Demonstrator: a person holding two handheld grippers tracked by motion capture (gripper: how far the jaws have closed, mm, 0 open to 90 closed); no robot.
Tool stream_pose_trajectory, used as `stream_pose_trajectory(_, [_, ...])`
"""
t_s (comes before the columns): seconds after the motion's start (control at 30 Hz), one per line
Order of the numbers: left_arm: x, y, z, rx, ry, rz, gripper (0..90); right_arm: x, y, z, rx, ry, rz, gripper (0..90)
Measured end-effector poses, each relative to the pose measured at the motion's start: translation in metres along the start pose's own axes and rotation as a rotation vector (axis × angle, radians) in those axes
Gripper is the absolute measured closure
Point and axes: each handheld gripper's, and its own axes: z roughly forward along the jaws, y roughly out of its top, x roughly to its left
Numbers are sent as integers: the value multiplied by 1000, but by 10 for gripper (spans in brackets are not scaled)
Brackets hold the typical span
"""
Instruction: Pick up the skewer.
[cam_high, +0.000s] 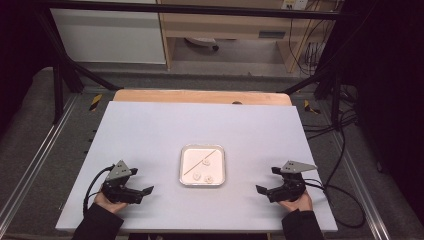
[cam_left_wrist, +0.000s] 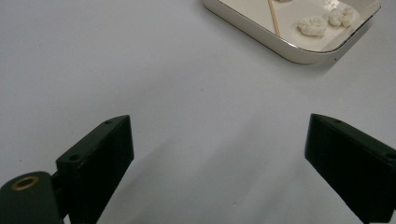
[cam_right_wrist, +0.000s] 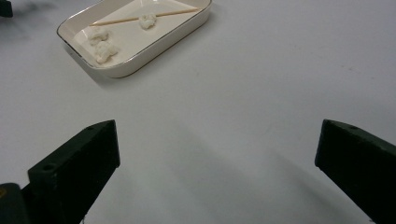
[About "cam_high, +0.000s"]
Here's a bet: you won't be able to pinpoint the square metal tray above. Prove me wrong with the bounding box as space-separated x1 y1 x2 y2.
179 143 227 187

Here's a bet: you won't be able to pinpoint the white table board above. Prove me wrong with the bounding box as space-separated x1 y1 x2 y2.
54 100 338 233

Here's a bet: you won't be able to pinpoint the aluminium floor rail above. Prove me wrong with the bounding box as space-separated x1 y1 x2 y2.
0 94 80 222
328 133 392 240

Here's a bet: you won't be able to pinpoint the yellow black floor tape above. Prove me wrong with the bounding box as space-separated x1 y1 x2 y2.
303 99 321 115
88 94 103 112

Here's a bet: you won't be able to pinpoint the person's right hand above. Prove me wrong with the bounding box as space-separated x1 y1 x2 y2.
279 189 314 213

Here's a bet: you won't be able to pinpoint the hanging black cables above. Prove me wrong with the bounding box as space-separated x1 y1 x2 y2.
288 9 334 76

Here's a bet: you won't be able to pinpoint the black floor cables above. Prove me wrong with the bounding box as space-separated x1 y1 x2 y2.
301 84 360 141

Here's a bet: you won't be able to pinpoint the dark curtain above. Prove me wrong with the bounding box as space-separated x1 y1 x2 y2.
0 0 58 134
343 0 424 216

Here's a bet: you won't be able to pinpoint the black metal frame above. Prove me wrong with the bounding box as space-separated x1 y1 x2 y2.
33 0 346 126

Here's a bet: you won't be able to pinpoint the white power strip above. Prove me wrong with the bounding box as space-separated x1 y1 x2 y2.
281 0 309 10

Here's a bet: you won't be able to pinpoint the office chair base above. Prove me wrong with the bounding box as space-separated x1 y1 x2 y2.
184 37 220 52

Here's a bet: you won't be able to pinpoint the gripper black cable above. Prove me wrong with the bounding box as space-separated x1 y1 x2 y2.
304 178 367 230
83 164 116 214

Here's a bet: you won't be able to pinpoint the wooden table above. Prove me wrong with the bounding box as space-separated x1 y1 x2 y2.
113 88 293 107

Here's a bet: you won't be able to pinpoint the light wooden desk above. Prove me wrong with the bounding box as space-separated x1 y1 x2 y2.
156 0 338 73

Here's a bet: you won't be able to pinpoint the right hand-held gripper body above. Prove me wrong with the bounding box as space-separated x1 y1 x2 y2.
266 160 318 204

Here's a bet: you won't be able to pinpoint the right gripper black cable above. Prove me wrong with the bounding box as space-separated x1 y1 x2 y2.
304 178 367 230

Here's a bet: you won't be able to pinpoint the person's left hand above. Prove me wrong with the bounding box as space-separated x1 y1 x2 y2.
94 191 129 215

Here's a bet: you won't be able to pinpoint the white cabinet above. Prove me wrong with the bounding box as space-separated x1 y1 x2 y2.
49 0 167 65

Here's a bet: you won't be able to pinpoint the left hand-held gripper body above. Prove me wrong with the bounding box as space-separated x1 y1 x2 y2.
101 159 144 205

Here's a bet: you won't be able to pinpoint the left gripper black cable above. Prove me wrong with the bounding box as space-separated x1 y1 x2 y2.
83 164 116 214

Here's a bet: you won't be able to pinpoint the thin wooden skewer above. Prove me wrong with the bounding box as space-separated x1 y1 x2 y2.
183 149 217 176

